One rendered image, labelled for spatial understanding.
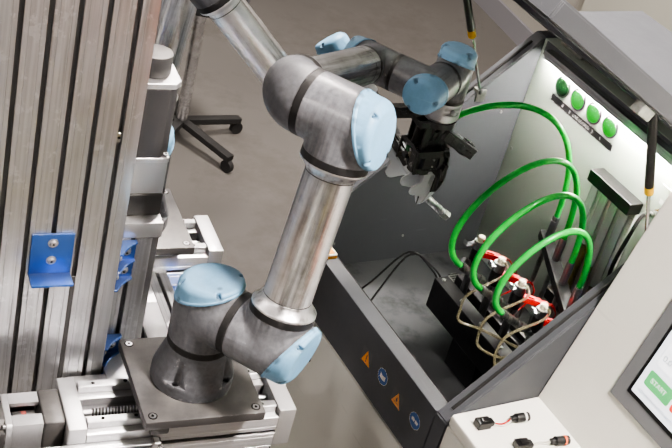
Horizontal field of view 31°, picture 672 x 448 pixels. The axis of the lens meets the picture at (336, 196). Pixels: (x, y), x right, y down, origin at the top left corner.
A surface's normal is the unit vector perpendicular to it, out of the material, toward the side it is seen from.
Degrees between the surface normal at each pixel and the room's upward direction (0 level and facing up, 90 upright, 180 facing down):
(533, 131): 90
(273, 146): 0
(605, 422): 76
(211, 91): 0
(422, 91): 90
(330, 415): 90
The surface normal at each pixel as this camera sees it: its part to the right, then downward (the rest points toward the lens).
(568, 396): -0.78, -0.11
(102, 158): 0.35, 0.57
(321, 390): -0.86, 0.08
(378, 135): 0.89, 0.30
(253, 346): -0.46, 0.15
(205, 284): 0.11, -0.87
